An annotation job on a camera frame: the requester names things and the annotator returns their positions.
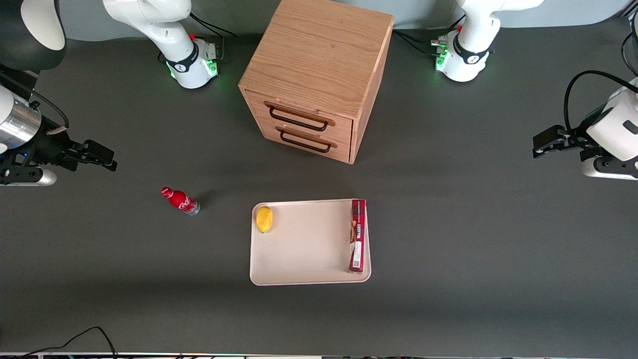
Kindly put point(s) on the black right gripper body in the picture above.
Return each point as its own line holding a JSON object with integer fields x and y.
{"x": 49, "y": 144}

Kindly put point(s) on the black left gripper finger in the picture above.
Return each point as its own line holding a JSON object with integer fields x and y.
{"x": 548, "y": 134}
{"x": 548, "y": 149}

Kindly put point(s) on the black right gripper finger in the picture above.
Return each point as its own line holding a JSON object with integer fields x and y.
{"x": 97, "y": 163}
{"x": 99, "y": 151}

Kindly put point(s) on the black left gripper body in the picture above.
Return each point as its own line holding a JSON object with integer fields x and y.
{"x": 574, "y": 139}

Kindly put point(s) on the red coke bottle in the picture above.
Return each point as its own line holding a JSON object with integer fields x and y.
{"x": 179, "y": 200}

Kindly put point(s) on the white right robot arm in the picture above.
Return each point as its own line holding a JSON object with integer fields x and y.
{"x": 179, "y": 30}

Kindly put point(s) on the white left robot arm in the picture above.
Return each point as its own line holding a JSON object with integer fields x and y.
{"x": 466, "y": 55}

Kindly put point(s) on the beige plastic tray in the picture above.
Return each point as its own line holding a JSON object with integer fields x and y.
{"x": 309, "y": 244}

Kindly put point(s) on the yellow lemon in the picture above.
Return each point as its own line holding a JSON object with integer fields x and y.
{"x": 264, "y": 219}

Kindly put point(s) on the red cookie box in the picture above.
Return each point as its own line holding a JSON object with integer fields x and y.
{"x": 357, "y": 234}

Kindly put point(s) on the wooden drawer cabinet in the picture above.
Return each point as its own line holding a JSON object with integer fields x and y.
{"x": 319, "y": 55}

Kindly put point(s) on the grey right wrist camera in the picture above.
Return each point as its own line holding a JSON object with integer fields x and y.
{"x": 35, "y": 177}

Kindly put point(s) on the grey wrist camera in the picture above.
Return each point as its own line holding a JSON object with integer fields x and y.
{"x": 605, "y": 169}
{"x": 35, "y": 177}

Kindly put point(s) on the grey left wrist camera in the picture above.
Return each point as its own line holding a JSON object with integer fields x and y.
{"x": 605, "y": 169}

